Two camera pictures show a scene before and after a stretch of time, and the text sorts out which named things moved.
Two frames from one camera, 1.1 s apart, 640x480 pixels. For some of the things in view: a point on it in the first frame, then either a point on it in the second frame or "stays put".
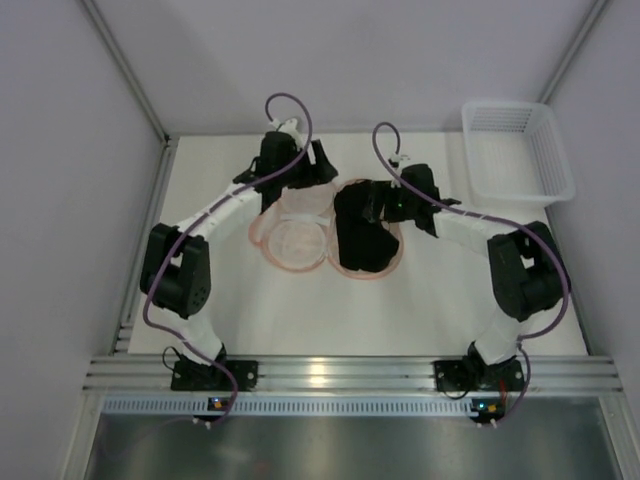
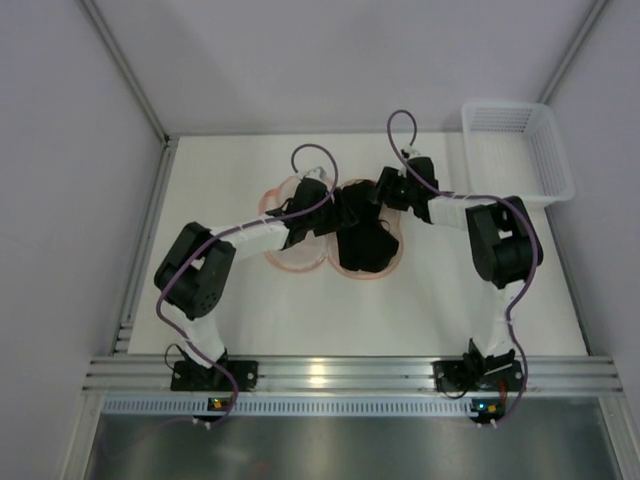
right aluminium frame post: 595,11 stays put
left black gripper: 310,167 -> 333,216
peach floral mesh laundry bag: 301,235 stays put
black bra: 364,242 stays put
